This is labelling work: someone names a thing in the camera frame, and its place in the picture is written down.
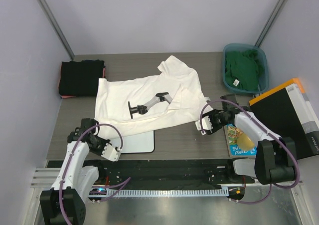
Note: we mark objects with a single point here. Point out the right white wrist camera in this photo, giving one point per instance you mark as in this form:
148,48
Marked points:
204,125

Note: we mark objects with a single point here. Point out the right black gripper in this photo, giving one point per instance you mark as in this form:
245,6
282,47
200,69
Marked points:
210,113

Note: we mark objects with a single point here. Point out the black orange box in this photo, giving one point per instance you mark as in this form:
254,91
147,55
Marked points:
287,111

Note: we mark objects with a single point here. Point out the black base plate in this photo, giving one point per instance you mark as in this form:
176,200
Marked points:
165,168

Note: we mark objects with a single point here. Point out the white t shirt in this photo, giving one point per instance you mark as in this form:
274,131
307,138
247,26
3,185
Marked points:
130,107

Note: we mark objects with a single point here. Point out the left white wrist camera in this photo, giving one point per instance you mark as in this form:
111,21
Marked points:
110,153

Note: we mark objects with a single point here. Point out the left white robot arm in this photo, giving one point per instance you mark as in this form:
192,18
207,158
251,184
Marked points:
64,202

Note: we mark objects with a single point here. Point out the teal plastic basket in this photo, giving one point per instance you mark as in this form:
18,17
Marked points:
263,80

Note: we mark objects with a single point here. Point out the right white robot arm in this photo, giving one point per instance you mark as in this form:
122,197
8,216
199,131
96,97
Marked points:
275,162

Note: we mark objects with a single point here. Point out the white folding board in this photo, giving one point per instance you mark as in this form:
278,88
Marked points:
139,143

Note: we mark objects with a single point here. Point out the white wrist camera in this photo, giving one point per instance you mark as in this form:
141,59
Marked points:
204,125
110,153

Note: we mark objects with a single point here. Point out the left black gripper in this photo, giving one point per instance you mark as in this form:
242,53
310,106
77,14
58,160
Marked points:
104,142

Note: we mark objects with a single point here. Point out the aluminium rail frame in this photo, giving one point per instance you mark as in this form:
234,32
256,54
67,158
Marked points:
199,183

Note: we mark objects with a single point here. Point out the colourful picture book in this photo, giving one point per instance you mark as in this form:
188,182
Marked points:
232,134

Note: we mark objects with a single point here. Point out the green t shirt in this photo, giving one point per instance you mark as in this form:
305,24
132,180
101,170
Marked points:
243,69

